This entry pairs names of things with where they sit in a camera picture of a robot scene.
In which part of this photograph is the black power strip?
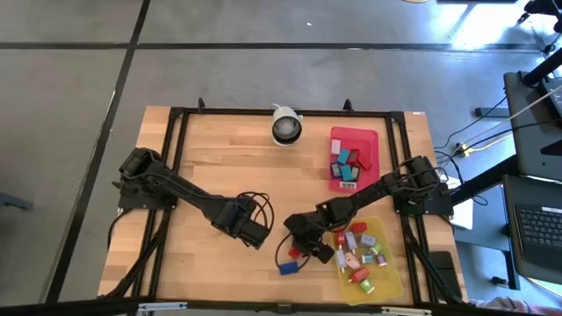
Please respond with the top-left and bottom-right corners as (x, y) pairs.
(473, 106), (511, 119)

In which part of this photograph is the white cable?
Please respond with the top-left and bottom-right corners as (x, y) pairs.
(504, 84), (562, 129)

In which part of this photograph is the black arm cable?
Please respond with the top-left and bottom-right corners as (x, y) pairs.
(274, 231), (313, 271)
(235, 190), (277, 233)

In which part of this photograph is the pale cloth bundle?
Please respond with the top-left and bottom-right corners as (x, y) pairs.
(468, 296), (562, 316)

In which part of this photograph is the black office chair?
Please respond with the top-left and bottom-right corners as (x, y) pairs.
(516, 0), (562, 53)

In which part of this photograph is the pink plastic bin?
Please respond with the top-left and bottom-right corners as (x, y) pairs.
(328, 126), (381, 194)

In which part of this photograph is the yellow plastic bin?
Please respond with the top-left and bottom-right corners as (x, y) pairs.
(322, 214), (404, 306)

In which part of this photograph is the dark desk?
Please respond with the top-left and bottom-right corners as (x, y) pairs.
(502, 46), (562, 182)
(450, 155), (562, 285)

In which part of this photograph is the white paper sheet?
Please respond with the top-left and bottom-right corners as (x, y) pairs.
(450, 175), (475, 231)

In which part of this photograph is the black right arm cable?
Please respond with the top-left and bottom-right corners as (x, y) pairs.
(274, 231), (313, 271)

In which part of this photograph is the black keyboard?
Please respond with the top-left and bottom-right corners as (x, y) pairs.
(513, 204), (562, 261)

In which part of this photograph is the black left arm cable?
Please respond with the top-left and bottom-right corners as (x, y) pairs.
(235, 190), (277, 233)

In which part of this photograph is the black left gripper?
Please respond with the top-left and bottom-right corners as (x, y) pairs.
(213, 197), (271, 251)

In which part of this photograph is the yellow power plug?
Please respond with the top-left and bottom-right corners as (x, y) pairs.
(456, 131), (515, 158)

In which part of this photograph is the black floor cable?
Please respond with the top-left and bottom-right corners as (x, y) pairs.
(433, 95), (509, 153)

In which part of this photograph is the grey metal foot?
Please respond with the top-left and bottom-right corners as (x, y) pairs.
(0, 191), (34, 212)

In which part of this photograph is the black desk device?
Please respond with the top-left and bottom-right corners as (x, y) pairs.
(538, 76), (562, 129)

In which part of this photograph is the large lavender wall charger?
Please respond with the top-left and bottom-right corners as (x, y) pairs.
(335, 248), (349, 274)

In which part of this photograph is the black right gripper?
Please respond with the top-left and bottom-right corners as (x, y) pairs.
(284, 212), (335, 265)

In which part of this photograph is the black storage box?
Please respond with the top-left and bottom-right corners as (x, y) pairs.
(427, 249), (463, 300)

